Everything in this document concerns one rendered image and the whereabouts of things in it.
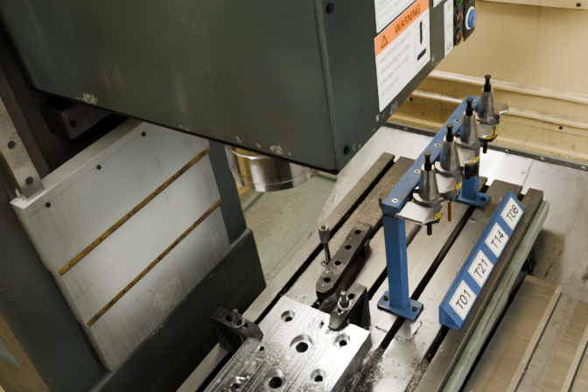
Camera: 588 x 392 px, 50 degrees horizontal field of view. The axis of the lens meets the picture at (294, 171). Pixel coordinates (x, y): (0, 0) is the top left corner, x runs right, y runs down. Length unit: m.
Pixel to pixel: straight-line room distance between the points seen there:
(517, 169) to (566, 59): 0.38
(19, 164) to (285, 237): 1.21
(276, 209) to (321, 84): 1.67
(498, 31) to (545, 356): 0.88
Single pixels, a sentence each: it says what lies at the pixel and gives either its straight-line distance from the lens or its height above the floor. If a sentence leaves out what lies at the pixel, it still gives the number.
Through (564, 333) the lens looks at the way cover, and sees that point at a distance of 1.76.
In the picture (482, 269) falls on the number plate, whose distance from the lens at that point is 1.59.
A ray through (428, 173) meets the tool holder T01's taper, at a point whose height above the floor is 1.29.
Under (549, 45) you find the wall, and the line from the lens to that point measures 1.88.
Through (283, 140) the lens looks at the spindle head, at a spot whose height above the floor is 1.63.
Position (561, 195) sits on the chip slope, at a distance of 2.01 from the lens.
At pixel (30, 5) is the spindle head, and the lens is 1.07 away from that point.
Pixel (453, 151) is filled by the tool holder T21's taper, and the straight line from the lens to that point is 1.38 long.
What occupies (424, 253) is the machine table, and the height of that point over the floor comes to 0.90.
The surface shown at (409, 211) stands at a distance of 1.31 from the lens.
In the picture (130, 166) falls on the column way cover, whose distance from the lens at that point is 1.38.
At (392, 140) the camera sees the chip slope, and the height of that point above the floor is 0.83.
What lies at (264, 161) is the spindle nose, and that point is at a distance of 0.94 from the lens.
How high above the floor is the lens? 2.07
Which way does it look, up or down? 36 degrees down
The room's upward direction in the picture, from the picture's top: 10 degrees counter-clockwise
